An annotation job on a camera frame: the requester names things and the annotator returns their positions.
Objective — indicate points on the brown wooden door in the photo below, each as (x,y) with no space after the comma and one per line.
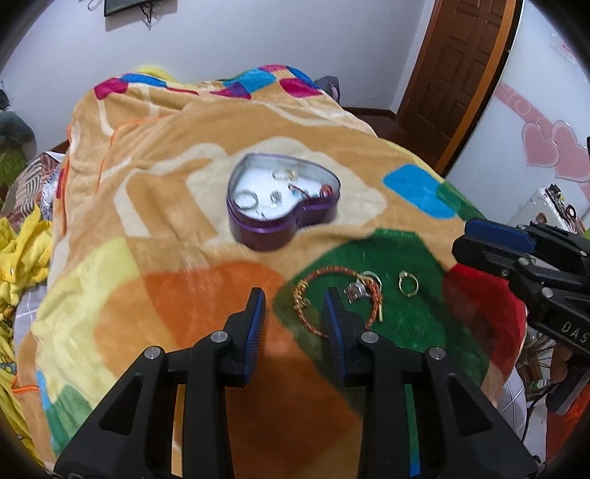
(456,78)

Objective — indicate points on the purple heart-shaped tin box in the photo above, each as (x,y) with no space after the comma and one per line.
(276,216)

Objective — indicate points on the white suitcase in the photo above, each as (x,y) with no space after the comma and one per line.
(544,202)

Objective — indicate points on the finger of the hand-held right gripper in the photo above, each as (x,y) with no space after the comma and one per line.
(498,232)
(484,258)

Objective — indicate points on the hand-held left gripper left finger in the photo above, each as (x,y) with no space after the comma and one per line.
(258,322)

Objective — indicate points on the patterned pillow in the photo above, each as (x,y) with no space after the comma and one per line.
(39,179)

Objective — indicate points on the white wardrobe with pink hearts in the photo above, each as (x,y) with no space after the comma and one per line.
(534,92)

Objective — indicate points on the yellow cloth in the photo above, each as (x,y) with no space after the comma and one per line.
(20,258)

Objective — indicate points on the green stuffed toy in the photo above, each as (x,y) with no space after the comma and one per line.
(14,126)

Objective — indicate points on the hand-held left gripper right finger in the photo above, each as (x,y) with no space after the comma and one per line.
(333,322)

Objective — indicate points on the black wall television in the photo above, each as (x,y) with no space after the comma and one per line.
(126,5)

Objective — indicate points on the colourful patchwork fleece blanket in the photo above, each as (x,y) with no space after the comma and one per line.
(175,193)

